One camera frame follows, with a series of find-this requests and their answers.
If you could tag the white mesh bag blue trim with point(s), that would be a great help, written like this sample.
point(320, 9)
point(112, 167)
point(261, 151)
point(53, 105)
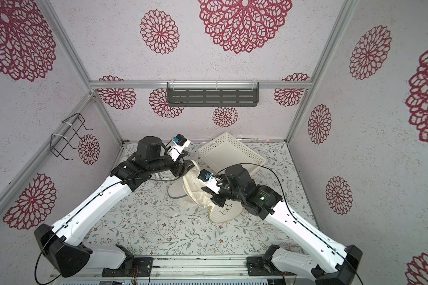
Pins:
point(176, 190)

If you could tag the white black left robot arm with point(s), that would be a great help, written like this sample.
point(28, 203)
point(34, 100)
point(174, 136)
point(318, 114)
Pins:
point(62, 243)

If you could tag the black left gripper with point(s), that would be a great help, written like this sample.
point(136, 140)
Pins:
point(180, 167)

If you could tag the dark grey wall shelf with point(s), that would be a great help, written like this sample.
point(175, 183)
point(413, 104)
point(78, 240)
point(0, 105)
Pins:
point(212, 97)

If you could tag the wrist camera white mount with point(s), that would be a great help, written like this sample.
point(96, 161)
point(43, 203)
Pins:
point(210, 183)
point(177, 146)

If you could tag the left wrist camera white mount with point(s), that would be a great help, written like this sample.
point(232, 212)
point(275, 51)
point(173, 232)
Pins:
point(177, 146)

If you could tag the black wire wall rack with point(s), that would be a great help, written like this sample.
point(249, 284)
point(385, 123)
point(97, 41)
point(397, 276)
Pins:
point(59, 142)

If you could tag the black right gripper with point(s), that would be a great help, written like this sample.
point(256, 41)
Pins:
point(217, 196)

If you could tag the white round alarm clock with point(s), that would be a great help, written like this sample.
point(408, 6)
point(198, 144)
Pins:
point(165, 176)

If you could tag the white perforated plastic basket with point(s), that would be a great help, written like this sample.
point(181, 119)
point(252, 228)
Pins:
point(225, 150)

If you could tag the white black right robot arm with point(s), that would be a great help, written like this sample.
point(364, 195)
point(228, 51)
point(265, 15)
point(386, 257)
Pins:
point(325, 261)

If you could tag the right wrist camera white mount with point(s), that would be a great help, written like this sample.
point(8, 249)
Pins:
point(210, 183)

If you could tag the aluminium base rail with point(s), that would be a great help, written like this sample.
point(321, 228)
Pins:
point(188, 270)

